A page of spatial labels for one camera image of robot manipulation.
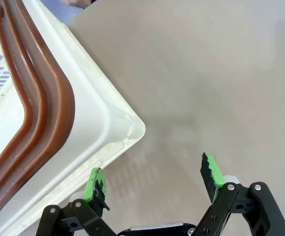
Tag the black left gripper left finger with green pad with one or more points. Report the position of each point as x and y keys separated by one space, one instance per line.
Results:
x=93 y=186

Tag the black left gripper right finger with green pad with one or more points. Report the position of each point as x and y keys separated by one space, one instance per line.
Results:
x=216 y=179

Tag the cream plastic shopping basket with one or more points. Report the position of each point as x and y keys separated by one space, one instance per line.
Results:
x=95 y=110

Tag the person's right hand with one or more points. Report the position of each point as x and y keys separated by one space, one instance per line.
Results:
x=77 y=2

